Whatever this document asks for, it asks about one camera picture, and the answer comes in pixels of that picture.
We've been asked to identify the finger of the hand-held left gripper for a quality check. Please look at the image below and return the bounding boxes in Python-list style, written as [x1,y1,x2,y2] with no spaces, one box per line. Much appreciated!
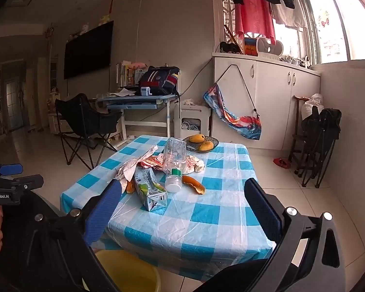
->
[0,163,45,193]

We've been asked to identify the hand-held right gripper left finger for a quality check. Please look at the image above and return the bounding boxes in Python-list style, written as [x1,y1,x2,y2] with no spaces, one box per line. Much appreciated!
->
[24,180,124,292]

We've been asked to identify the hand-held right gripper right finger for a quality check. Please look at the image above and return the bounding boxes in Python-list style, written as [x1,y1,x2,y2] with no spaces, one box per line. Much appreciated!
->
[244,177,348,292]

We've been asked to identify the green white drink carton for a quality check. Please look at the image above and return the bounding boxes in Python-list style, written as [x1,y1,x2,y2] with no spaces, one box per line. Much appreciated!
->
[133,168,168,212]

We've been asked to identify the silver white wrapper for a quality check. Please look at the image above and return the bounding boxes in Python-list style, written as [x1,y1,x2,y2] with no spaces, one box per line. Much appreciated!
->
[113,145,159,183]

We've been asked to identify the red white snack wrapper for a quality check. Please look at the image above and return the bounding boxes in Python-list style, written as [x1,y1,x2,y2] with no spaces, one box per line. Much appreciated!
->
[137,155,166,170]

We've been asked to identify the curved orange peel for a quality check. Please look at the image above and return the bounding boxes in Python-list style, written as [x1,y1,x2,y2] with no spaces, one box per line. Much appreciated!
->
[182,175,206,195]

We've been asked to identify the yellow plastic basin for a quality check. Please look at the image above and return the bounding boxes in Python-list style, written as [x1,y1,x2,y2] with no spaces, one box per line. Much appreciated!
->
[93,249,161,292]

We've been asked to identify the clear plastic bottle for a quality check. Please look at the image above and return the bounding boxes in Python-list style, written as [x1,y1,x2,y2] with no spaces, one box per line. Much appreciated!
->
[162,137,188,193]

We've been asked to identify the blue white checked tablecloth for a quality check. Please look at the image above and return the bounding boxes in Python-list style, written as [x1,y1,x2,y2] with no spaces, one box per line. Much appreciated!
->
[60,134,277,282]

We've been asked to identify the glass panel door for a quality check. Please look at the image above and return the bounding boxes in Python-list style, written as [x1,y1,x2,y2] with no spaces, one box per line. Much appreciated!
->
[5,77,25,130]

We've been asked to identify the white low cabinet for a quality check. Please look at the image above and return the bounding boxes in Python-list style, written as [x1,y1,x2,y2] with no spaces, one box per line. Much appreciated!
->
[48,111,72,134]

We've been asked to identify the black folding camp chair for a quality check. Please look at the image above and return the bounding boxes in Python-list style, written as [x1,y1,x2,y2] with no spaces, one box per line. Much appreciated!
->
[55,93,124,171]

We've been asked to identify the folded black chair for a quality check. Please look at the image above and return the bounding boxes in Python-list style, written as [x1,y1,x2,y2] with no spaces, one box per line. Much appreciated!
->
[298,106,343,188]

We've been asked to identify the brown wooden chair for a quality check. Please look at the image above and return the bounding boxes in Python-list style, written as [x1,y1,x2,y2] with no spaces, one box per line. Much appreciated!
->
[287,95,312,165]

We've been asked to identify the blue study desk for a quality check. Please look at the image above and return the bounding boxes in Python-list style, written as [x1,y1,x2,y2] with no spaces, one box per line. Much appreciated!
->
[97,94,178,139]

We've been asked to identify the white plastic bag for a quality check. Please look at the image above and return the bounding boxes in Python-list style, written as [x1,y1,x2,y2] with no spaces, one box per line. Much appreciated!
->
[301,94,324,119]

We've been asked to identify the loose white papers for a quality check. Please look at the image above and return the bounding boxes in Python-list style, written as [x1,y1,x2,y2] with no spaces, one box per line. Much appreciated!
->
[109,88,136,98]

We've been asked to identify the white plastic stool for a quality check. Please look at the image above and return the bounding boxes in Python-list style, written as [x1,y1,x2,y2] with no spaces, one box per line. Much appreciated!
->
[174,103,212,140]

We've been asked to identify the row of books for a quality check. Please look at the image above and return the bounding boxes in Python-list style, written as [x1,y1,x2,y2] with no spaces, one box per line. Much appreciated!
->
[116,61,143,87]

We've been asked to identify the dark blue striped backpack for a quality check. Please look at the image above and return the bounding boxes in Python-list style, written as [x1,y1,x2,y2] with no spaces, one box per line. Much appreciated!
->
[138,65,181,96]

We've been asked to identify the black television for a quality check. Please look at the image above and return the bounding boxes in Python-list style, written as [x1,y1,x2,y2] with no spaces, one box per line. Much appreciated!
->
[64,20,114,80]

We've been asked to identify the row of small ornaments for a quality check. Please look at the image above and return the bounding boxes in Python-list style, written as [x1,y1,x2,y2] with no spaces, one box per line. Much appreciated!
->
[278,55,312,67]

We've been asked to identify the white rounded plastic rack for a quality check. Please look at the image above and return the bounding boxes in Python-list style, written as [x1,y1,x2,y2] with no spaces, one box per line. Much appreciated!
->
[256,37,284,57]

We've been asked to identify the orange blue printed box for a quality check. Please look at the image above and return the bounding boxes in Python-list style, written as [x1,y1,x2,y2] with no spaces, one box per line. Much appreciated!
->
[244,38,258,56]

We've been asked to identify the black shoes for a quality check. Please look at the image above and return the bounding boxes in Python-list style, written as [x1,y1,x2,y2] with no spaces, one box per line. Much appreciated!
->
[220,42,242,54]

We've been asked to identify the red hanging garment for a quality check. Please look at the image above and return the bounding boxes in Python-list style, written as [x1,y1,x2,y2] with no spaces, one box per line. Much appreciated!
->
[235,0,276,45]

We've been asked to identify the white hanging garment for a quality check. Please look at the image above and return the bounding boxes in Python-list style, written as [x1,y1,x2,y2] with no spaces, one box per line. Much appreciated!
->
[271,0,308,31]

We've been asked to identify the red window sticker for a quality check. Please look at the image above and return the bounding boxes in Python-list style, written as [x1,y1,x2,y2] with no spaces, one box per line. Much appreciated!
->
[318,9,330,28]

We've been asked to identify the white framed window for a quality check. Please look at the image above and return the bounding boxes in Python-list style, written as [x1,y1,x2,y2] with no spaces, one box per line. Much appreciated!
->
[301,0,365,65]

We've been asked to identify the dark wire fruit bowl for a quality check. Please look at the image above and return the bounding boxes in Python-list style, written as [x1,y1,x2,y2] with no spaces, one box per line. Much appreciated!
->
[182,135,219,153]

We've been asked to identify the colourful printed strap bag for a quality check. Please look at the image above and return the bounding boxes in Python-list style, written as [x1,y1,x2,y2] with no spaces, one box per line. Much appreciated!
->
[203,64,262,140]

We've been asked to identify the black power cable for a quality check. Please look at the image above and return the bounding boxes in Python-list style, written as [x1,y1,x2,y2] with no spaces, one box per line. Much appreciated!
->
[179,58,215,98]

